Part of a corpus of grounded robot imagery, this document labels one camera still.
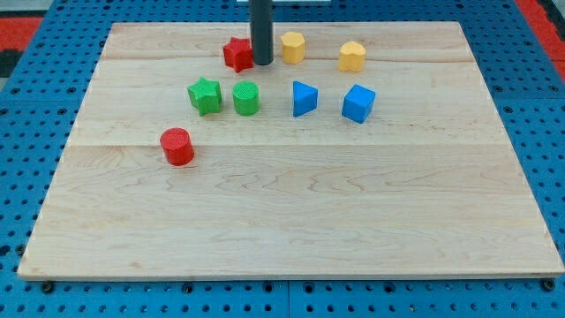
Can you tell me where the red star block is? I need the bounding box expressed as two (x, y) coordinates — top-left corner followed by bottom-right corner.
(222, 37), (254, 72)

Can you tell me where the green cylinder block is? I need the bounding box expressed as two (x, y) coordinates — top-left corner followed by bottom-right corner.
(232, 80), (260, 116)

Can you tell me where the light wooden board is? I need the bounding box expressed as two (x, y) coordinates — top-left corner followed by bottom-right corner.
(18, 22), (564, 282)

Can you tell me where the green star block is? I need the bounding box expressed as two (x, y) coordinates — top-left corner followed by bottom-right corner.
(187, 77), (222, 116)

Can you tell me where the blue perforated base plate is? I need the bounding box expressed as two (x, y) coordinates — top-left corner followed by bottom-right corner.
(1, 1), (564, 317)

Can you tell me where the red cylinder block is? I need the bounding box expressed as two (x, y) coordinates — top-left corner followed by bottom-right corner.
(160, 127), (194, 166)

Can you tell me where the blue cube block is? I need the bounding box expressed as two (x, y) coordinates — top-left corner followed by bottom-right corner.
(342, 85), (377, 124)

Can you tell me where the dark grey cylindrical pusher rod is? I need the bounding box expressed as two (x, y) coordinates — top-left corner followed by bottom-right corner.
(249, 0), (274, 65)

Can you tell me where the yellow hexagon block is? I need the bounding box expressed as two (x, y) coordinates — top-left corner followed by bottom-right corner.
(281, 32), (305, 64)

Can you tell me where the blue triangle block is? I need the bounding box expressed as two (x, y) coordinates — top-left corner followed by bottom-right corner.
(292, 81), (319, 117)

